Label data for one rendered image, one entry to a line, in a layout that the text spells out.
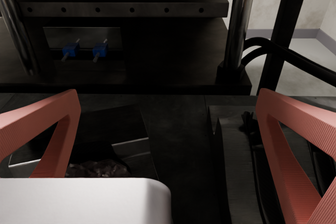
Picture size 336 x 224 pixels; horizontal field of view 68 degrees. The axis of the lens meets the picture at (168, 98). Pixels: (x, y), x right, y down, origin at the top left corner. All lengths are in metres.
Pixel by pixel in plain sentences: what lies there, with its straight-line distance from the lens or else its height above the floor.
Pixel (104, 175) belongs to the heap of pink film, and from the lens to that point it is 0.48.
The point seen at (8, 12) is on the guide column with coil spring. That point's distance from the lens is 0.98.
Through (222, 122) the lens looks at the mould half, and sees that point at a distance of 0.52.
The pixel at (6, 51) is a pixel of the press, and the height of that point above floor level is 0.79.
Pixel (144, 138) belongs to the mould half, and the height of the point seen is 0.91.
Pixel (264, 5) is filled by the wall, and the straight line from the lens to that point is 3.28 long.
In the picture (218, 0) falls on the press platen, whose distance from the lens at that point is 0.90.
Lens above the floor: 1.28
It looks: 37 degrees down
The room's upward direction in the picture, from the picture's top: straight up
